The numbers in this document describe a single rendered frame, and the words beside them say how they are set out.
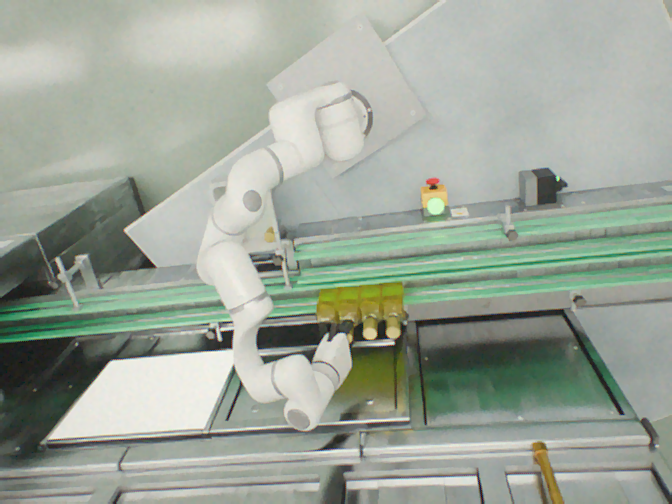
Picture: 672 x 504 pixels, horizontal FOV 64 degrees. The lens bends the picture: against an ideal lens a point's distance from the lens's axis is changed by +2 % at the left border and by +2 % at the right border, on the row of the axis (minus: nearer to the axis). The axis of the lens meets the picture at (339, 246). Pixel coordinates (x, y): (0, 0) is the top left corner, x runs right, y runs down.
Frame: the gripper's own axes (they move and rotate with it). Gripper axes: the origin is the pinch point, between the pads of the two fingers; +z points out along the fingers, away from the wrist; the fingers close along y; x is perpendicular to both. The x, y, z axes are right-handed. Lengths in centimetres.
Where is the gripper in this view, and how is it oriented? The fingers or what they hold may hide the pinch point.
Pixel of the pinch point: (345, 336)
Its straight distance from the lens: 129.6
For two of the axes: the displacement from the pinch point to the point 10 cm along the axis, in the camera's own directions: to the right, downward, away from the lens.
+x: -9.3, 0.0, 3.7
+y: -1.6, -9.1, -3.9
